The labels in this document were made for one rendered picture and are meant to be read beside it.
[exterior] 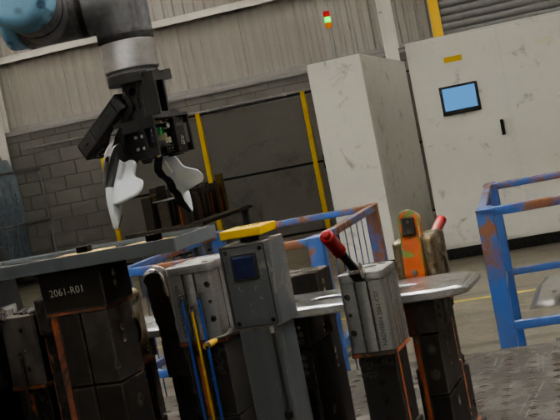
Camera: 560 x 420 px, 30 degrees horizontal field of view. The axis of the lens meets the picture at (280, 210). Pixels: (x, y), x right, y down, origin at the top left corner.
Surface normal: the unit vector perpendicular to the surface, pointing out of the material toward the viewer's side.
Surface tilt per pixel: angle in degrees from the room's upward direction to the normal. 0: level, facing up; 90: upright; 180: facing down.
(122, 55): 90
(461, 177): 90
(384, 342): 90
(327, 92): 90
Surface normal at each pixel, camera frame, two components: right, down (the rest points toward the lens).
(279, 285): 0.92, -0.16
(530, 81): -0.22, 0.10
